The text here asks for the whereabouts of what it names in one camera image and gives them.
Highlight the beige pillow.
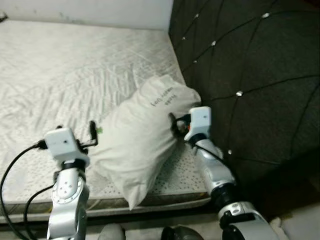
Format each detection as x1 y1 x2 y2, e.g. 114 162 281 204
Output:
89 75 202 211

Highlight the white quilted mattress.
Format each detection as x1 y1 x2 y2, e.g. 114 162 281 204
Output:
0 20 213 221

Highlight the grey robot left leg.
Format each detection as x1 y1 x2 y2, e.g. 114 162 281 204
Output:
97 223 126 240

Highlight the grey robot leg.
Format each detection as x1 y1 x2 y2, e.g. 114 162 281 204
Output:
161 225 206 240
97 223 126 240

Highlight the black tufted headboard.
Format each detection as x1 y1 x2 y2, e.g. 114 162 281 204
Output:
168 0 320 211

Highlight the grey robot right leg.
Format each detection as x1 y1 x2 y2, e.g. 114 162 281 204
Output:
161 225 206 240

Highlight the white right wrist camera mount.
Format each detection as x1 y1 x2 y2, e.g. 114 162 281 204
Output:
184 106 212 142

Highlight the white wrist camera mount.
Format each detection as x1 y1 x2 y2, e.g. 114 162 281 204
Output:
44 127 91 166
184 106 212 142

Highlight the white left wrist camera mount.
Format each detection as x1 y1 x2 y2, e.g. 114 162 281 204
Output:
44 127 91 166

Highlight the long black left arm cable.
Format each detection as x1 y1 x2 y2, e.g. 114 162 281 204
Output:
0 141 49 223

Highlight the short black left arm cable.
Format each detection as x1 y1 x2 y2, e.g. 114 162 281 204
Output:
22 185 57 237

